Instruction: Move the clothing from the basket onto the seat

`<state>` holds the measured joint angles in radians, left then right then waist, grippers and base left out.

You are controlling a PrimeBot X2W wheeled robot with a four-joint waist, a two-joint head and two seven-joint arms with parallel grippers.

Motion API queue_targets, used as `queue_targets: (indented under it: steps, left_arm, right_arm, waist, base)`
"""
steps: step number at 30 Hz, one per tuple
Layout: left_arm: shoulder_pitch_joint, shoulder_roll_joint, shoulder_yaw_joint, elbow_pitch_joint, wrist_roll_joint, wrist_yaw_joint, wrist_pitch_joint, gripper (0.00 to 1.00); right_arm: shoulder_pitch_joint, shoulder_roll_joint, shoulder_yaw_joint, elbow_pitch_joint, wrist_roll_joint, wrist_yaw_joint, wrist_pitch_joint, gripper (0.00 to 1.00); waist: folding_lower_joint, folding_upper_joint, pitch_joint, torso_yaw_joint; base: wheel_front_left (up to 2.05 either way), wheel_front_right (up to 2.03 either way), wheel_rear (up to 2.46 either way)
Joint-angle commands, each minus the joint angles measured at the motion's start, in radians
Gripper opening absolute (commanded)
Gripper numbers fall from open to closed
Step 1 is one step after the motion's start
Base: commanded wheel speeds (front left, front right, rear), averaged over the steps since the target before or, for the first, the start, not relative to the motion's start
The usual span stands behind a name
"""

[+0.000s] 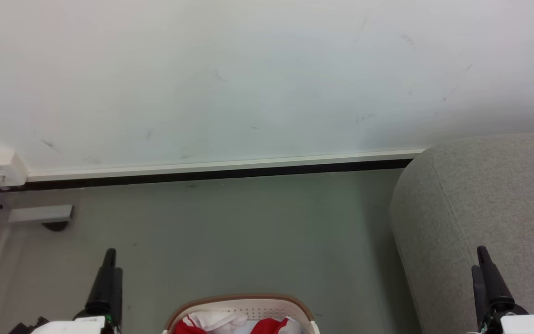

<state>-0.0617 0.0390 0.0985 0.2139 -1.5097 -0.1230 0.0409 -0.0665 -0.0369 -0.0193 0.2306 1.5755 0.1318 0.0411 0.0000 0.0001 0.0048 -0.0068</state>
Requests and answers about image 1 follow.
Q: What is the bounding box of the black baseboard strip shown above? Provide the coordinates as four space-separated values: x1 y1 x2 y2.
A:
0 159 414 193

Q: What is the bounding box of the white perforated laundry basket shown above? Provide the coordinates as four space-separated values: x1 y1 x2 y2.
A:
163 294 320 334

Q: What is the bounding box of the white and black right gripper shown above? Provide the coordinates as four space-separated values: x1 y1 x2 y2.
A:
471 246 534 334

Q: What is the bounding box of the white wall junction box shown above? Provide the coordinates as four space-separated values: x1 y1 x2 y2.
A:
0 149 28 189

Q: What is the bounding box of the white wall trim rail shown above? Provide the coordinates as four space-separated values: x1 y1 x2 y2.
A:
26 149 426 182

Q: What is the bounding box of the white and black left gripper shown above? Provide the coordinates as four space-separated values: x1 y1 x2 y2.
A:
30 248 123 334

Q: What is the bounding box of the grey fabric sofa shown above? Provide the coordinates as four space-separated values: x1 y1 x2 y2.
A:
389 132 534 334

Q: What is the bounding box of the grey metal frame bar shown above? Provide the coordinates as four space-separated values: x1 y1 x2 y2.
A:
0 162 74 225

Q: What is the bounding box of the red and white jersey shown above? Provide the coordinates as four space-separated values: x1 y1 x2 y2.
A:
173 312 301 334

